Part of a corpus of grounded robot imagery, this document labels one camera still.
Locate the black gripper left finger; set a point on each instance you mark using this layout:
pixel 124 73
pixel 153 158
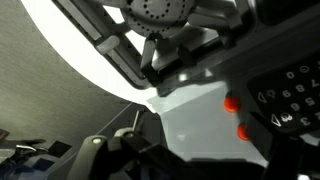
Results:
pixel 100 160

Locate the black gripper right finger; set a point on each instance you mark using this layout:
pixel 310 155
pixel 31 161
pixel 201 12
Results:
pixel 286 156

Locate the red round stove button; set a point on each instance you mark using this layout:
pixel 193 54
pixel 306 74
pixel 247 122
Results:
pixel 242 132
pixel 231 104

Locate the white grey toy stove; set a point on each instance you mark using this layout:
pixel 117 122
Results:
pixel 200 126

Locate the black keypad control panel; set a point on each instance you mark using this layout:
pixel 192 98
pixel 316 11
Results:
pixel 293 96

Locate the black burner grate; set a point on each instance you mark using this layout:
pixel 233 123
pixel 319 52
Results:
pixel 123 60

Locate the black ribbed griddle plate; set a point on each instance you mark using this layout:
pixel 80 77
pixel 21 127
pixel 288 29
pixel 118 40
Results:
pixel 286 10

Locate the round dark burner cap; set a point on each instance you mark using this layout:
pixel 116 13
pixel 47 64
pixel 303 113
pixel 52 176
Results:
pixel 156 16

